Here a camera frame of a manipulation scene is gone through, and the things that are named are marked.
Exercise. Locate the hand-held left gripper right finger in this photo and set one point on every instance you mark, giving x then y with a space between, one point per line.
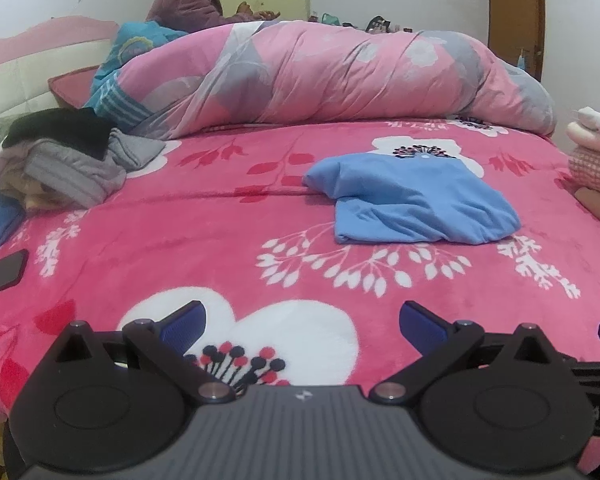
420 327

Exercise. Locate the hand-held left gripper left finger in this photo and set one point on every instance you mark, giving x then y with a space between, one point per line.
182 325

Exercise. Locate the blue t-shirt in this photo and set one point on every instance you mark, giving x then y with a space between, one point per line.
410 195

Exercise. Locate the pink floral fleece blanket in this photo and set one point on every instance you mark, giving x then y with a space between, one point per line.
180 230

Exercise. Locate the pink checked folded cloth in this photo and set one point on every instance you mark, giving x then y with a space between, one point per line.
597 172

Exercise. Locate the grey ribbed garment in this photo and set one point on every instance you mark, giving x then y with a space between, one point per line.
70 175

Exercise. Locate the black smartphone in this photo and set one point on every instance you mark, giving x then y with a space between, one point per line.
0 272

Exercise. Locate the beige garment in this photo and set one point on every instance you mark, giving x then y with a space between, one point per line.
27 192

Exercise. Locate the black garment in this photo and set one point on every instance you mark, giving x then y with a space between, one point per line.
60 127

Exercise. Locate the pale grey garment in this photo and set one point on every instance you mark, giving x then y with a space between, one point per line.
0 162

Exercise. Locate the red cushion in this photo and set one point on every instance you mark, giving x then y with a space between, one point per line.
72 87

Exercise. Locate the pink grey floral quilt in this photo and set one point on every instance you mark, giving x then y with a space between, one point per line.
330 75

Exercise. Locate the teal patterned pillow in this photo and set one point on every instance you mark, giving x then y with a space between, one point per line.
125 50

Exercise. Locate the pink white headboard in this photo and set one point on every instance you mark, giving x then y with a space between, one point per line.
25 60

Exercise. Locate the brown wooden door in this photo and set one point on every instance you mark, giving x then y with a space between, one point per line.
515 10

